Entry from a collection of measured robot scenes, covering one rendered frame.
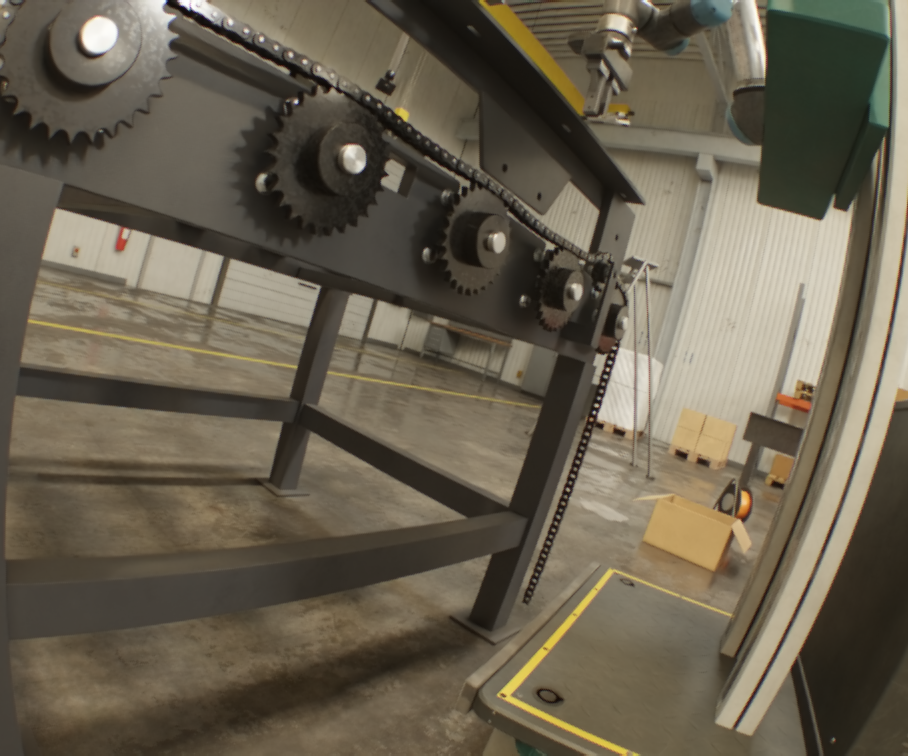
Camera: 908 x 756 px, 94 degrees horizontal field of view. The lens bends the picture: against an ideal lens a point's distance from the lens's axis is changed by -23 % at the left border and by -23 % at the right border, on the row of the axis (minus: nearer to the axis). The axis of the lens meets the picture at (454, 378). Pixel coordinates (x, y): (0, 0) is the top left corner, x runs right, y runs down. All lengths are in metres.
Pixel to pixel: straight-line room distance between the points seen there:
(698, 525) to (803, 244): 8.93
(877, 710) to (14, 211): 1.00
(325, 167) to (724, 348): 10.49
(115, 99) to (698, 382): 10.69
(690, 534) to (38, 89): 2.85
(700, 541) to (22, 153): 2.84
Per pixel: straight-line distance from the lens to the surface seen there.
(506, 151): 0.98
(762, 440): 5.66
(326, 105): 0.63
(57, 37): 0.49
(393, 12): 0.81
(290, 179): 0.60
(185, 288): 10.51
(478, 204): 0.82
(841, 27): 0.75
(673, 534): 2.91
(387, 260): 0.77
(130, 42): 0.51
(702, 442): 8.68
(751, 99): 1.38
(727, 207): 11.70
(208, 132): 0.61
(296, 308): 11.84
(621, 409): 8.94
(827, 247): 11.31
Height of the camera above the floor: 0.71
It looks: 4 degrees down
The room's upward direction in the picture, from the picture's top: 17 degrees clockwise
